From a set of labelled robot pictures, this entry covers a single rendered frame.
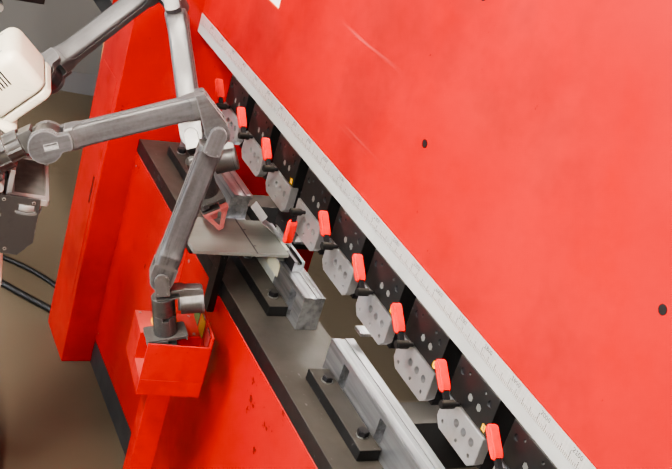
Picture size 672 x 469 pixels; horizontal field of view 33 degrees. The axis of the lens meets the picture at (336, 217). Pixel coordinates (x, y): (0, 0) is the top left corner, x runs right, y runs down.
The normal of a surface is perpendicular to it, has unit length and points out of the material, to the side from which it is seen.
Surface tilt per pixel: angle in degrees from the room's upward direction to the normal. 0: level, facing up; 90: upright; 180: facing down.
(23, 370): 0
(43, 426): 0
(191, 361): 90
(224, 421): 90
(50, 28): 90
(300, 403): 0
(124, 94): 90
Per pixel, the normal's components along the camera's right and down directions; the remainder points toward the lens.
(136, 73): 0.39, 0.48
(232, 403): -0.88, -0.06
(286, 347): 0.27, -0.87
